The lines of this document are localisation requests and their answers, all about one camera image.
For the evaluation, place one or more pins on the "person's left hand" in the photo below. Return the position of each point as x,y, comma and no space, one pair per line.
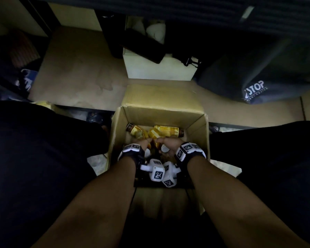
142,142

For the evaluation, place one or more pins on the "person's right hand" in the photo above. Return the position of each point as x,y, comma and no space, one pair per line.
171,143

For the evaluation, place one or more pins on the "yellow jar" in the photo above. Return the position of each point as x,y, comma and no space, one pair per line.
165,148
147,153

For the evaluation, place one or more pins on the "yellow bottles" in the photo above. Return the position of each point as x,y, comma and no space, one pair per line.
168,130

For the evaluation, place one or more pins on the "wooden shelf with black frame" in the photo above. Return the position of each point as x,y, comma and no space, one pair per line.
75,61

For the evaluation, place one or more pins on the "person's right forearm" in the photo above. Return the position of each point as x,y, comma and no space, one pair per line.
235,204

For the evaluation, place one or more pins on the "person's left forearm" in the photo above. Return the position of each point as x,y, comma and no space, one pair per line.
93,209

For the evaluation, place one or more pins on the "person's left black sandal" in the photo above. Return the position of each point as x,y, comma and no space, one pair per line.
95,118

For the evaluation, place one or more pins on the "person's left leg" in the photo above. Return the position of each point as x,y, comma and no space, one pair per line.
41,165

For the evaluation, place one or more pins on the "person's leg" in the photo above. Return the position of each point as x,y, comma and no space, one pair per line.
41,165
273,165

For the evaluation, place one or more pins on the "person's right leg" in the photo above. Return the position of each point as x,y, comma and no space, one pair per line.
273,165

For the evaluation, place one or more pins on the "black marker wrist band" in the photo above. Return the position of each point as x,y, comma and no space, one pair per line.
131,152
189,152

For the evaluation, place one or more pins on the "white box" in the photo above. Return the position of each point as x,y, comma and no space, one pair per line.
157,69

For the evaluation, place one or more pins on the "black pouch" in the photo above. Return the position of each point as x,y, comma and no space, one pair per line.
144,46

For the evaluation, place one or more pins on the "black printed bag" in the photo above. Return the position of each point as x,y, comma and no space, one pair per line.
261,85

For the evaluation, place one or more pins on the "white round object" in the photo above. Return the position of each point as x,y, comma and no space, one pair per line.
156,32

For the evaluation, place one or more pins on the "black flask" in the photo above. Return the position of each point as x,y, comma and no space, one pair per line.
111,33

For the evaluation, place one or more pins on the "blue white printed packet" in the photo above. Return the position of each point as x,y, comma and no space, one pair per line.
27,81

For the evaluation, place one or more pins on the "striped brown cloth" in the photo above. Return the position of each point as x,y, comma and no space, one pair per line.
24,49

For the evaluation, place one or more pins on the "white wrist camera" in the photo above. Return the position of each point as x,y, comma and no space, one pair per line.
155,170
171,178

